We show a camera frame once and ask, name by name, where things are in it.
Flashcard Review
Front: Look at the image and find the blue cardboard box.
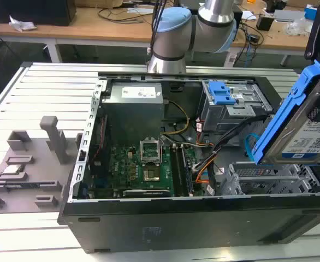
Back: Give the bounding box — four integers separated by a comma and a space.
304, 4, 320, 20

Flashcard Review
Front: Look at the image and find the thin red wire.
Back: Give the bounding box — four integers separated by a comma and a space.
92, 116, 108, 165

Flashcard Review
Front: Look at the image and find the CPU socket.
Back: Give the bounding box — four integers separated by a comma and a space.
141, 163, 162, 183

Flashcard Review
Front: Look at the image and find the black hanging cable bunch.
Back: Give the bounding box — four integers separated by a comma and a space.
235, 21, 265, 68

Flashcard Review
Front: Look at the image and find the black RAM slot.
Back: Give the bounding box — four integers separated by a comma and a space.
179, 144, 194, 197
170, 144, 188, 198

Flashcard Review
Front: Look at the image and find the hard disk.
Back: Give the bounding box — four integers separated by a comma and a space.
253, 59, 320, 167

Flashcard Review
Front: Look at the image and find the grey parts rack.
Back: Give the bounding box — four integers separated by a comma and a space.
0, 115, 85, 217

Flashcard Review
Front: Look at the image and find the black computer box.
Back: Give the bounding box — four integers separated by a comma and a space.
0, 0, 78, 27

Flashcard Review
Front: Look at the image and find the black sleeved wire bundle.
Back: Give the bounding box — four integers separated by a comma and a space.
192, 114, 271, 171

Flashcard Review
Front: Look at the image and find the blue disk wire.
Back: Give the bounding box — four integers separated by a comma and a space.
242, 133, 259, 163

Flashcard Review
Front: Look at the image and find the orange disk wire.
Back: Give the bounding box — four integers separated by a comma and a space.
194, 155, 218, 187

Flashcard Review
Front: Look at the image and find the yellow and black wire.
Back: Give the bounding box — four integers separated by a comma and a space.
159, 100, 191, 135

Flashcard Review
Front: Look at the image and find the small black box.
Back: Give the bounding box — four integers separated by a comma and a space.
255, 14, 275, 31

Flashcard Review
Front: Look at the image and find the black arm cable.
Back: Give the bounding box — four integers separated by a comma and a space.
147, 0, 167, 57

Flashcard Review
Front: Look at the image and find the green motherboard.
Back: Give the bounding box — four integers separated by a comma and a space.
88, 138, 202, 199

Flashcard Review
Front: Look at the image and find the black looped desk cable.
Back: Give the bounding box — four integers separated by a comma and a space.
97, 6, 151, 23

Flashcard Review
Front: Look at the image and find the grey power supply unit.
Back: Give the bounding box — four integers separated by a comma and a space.
100, 81, 165, 139

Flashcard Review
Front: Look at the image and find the white crumpled paper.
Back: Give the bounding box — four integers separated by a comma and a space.
8, 14, 38, 32

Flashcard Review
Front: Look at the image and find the metal socket cover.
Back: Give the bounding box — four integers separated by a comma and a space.
139, 139, 162, 165

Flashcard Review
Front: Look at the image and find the metal drive cage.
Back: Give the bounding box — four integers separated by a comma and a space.
197, 80, 274, 133

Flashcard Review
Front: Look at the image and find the wooden desk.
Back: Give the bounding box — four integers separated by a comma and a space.
0, 5, 315, 67

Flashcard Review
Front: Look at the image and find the black expansion slot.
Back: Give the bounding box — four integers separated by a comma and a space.
122, 188, 173, 198

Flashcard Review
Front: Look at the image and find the black open PC case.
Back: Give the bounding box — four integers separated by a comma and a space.
57, 71, 320, 255

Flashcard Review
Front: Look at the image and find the blue plastic cage latch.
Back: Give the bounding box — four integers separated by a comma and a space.
207, 80, 236, 106

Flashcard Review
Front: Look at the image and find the silver CPU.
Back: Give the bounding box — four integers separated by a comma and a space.
1, 164, 23, 176

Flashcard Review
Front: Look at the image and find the metal disk bay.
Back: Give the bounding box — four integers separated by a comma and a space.
220, 162, 320, 197

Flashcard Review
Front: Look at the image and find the clear plastic bag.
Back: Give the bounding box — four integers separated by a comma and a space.
285, 18, 314, 35

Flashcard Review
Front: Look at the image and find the grey flat device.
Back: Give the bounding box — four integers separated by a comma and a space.
272, 9, 307, 22

